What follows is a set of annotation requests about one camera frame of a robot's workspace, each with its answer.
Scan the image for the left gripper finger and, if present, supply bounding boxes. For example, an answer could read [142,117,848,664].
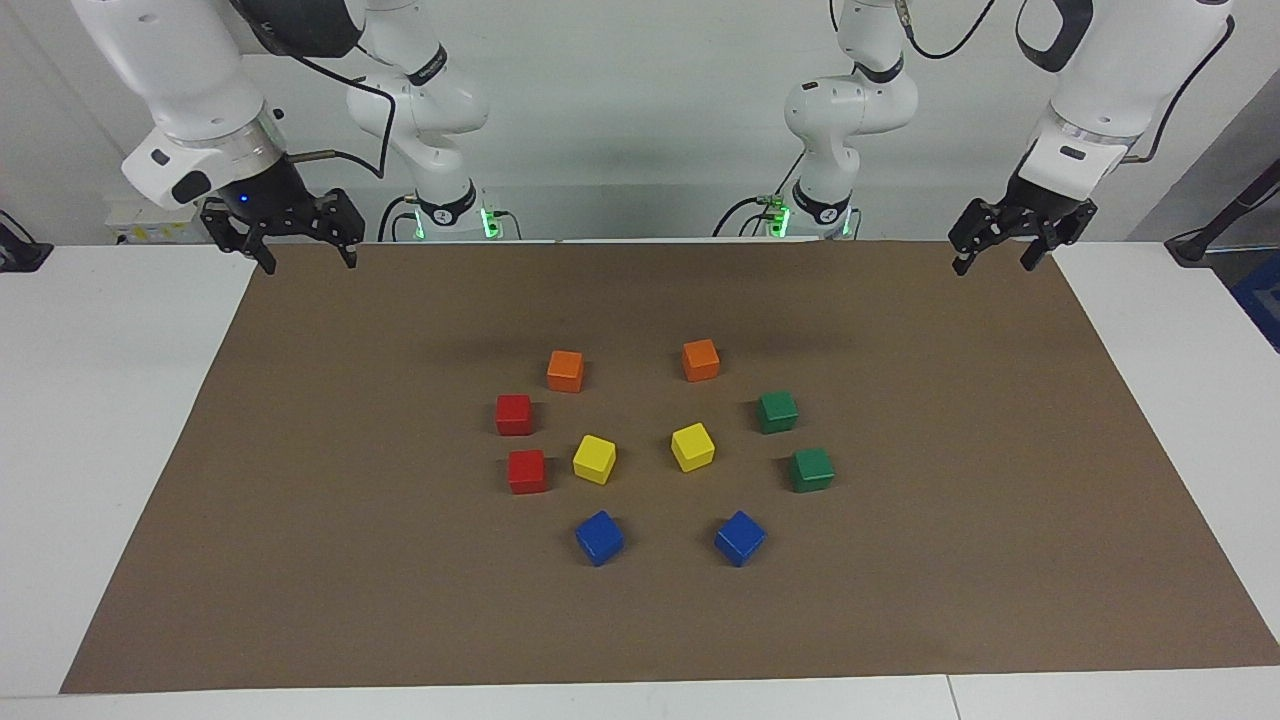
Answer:
[948,200,1013,276]
[1020,200,1099,271]

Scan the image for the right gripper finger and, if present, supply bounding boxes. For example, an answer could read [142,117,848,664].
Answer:
[200,200,278,276]
[318,188,367,269]

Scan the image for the green wooden cube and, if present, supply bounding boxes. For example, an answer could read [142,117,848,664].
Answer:
[791,447,836,494]
[757,390,800,435]

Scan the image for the blue box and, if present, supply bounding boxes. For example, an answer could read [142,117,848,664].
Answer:
[1232,250,1280,353]

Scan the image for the black clamp base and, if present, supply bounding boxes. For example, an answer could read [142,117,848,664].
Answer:
[0,210,54,273]

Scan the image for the yellow wooden cube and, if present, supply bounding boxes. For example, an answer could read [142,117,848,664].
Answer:
[572,434,618,486]
[670,422,717,473]

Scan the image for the blue wooden cube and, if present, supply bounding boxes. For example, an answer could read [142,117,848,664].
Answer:
[713,510,768,568]
[574,510,626,568]

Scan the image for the brown table mat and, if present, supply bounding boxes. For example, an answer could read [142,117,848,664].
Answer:
[58,238,1280,696]

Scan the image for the black right base cable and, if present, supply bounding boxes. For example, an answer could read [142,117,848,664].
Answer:
[377,193,419,243]

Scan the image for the black base cable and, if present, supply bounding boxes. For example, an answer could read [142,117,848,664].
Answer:
[712,150,806,238]
[377,193,419,243]

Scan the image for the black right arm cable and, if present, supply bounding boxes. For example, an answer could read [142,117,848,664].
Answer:
[285,50,399,181]

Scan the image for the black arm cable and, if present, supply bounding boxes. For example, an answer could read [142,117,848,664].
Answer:
[285,50,399,181]
[900,0,1236,166]

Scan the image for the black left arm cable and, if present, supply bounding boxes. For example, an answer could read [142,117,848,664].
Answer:
[900,0,1236,166]

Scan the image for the black left base cable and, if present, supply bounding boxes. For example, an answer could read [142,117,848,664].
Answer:
[712,150,806,238]

